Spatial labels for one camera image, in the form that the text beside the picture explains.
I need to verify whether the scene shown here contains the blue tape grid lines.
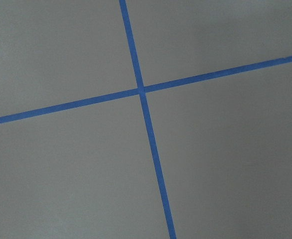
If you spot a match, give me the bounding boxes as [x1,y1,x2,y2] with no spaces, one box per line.
[0,0,292,239]

